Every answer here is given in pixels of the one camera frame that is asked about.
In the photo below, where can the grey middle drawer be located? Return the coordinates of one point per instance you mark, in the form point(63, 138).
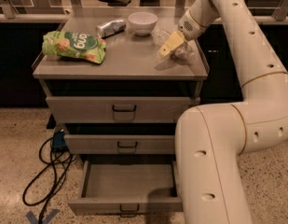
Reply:
point(120, 144)

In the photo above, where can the clear plastic water bottle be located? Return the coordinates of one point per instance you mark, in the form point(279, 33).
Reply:
point(188, 50)

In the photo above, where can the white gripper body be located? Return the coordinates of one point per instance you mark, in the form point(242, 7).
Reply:
point(187, 26)

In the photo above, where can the blue tape floor marker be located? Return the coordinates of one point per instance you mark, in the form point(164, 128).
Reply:
point(33, 219)

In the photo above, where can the grey bottom drawer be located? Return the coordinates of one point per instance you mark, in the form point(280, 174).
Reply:
point(128, 185)

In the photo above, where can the blue power adapter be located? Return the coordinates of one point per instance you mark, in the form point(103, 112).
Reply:
point(58, 142)

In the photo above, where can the grey drawer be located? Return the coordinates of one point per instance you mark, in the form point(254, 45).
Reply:
point(120, 144)
point(73, 109)
point(128, 185)

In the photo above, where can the silver soda can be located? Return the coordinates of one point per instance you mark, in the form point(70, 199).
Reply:
point(109, 28)

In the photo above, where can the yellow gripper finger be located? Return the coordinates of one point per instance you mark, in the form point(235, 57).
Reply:
point(173, 43)

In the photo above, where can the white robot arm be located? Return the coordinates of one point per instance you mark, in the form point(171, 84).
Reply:
point(209, 138)

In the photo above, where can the grey metal drawer cabinet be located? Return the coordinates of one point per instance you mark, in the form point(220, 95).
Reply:
point(130, 68)

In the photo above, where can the white ceramic bowl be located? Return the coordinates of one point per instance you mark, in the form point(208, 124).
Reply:
point(142, 23)

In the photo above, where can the grey top drawer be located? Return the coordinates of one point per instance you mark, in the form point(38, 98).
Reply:
point(73, 109)

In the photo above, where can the green chip bag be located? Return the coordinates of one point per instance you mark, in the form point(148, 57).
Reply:
point(74, 45)

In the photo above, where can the black office chair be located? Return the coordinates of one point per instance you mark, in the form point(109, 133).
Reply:
point(116, 3)

